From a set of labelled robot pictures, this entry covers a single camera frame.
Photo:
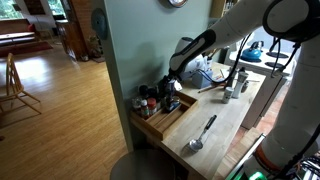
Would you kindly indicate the pepper grinder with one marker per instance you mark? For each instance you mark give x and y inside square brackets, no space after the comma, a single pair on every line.
[231,79]

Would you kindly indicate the wooden spoon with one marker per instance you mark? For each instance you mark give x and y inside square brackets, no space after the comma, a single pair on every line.
[209,88]

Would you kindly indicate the wall clock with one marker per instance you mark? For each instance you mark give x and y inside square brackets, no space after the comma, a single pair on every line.
[177,3]

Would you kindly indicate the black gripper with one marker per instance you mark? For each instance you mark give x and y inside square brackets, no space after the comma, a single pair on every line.
[169,86]

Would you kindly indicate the red lid spice jar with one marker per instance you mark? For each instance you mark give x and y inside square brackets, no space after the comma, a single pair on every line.
[152,105]

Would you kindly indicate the white stove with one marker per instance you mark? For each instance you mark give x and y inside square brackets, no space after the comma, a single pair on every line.
[270,86]

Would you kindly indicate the white lid spice bottle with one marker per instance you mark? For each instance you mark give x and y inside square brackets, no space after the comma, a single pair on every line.
[144,109]

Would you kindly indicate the blue tissue box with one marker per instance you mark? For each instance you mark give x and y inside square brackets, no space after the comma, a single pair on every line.
[202,79]

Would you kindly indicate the wooden chair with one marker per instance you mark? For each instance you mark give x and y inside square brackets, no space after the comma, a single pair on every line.
[13,88]

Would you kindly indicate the blue kettle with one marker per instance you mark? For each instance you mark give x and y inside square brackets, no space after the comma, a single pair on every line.
[253,53]

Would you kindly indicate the black cap spice bottle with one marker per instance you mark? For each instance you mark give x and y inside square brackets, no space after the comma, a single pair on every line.
[143,91]

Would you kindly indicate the small white container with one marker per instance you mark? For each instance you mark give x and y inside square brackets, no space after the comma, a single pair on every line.
[227,95]

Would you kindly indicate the metal spoon with black handle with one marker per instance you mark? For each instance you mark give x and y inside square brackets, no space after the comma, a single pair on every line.
[196,144]

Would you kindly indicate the wooden organizer box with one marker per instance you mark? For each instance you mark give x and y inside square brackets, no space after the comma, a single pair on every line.
[163,123]

